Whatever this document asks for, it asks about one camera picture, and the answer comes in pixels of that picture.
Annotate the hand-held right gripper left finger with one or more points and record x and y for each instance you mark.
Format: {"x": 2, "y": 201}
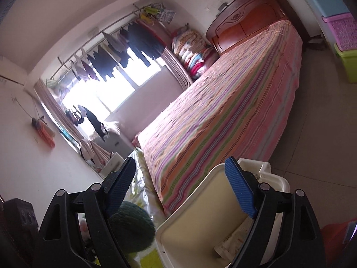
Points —
{"x": 120, "y": 187}

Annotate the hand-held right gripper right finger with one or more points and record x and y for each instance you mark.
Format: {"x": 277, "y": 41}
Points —
{"x": 239, "y": 187}

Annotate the dark green knitted toy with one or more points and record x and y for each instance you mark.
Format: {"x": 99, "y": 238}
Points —
{"x": 134, "y": 229}

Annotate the white red cardboard box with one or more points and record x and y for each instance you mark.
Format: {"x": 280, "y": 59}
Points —
{"x": 231, "y": 243}

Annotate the cream plastic bin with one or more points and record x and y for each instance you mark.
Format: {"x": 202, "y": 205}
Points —
{"x": 195, "y": 229}

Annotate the table with checkered plastic cover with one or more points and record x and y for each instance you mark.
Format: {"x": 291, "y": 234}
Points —
{"x": 139, "y": 184}

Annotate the white organiser basket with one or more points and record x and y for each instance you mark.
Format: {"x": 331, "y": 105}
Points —
{"x": 110, "y": 166}

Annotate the white tower appliance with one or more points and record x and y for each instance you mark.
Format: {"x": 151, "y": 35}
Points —
{"x": 117, "y": 145}

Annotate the beige hanging garments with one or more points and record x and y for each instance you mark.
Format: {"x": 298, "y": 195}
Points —
{"x": 89, "y": 150}

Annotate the pink cloth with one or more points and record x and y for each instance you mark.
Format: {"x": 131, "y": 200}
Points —
{"x": 135, "y": 141}

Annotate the hanging dark underwear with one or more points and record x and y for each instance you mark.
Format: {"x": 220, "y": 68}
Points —
{"x": 94, "y": 122}

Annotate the bed with striped sheet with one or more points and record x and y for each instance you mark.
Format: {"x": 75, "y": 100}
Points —
{"x": 223, "y": 117}

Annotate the orange hanging cloth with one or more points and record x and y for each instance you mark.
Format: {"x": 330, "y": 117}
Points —
{"x": 46, "y": 134}

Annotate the bright window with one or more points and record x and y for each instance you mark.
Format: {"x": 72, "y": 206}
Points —
{"x": 92, "y": 95}

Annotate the long pink curtain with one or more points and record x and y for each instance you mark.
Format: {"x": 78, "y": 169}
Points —
{"x": 55, "y": 109}

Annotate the red cloth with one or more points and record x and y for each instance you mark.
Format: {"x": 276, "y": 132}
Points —
{"x": 334, "y": 237}

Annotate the short pink curtain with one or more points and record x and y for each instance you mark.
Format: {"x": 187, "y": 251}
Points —
{"x": 178, "y": 69}

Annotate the stack of folded quilts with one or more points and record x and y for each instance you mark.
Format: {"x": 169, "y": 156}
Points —
{"x": 192, "y": 53}

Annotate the white air conditioner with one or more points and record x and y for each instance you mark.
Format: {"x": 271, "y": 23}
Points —
{"x": 14, "y": 69}

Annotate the row of hanging clothes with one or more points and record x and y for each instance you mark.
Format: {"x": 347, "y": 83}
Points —
{"x": 139, "y": 42}

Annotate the dark box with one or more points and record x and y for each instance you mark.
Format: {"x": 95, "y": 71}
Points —
{"x": 316, "y": 44}

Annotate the green storage box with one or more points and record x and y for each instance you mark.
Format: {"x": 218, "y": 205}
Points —
{"x": 348, "y": 64}

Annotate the brown wooden headboard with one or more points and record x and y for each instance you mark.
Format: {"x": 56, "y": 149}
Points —
{"x": 245, "y": 19}

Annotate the small grey headboard item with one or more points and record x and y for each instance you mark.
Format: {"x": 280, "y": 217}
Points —
{"x": 223, "y": 6}

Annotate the pink plastic basket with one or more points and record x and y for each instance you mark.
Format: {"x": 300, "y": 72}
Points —
{"x": 343, "y": 30}

